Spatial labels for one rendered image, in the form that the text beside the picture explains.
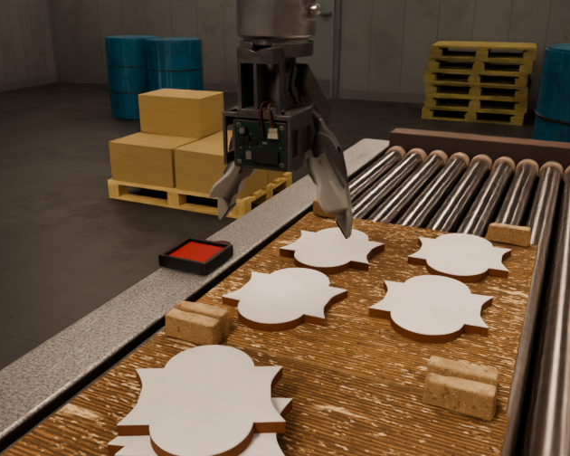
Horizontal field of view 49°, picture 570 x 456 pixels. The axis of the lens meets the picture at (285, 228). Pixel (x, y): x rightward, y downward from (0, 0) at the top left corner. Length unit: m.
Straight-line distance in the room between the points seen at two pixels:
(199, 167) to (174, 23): 5.45
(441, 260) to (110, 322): 0.42
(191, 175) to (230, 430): 3.43
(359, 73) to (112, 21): 3.69
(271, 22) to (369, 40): 7.49
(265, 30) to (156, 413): 0.34
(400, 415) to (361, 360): 0.09
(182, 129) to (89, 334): 3.55
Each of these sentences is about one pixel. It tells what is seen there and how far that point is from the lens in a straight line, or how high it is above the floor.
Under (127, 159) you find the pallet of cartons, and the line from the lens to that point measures 4.12.
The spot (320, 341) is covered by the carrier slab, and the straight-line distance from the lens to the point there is 0.65.
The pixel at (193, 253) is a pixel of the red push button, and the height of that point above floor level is 0.93.
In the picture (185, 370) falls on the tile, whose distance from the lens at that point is 0.55.
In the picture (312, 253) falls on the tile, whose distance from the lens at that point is 0.82.
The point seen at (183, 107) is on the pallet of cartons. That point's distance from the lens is 4.20.
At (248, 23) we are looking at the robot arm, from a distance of 0.60.
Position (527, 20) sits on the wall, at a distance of 7.82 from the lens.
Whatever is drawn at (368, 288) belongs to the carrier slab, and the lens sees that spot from 0.76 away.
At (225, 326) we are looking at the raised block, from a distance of 0.65.
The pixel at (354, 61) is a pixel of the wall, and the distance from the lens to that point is 8.13.
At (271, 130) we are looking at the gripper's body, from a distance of 0.58.
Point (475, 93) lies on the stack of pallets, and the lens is 6.91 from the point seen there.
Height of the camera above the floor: 1.27
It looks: 21 degrees down
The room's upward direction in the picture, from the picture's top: straight up
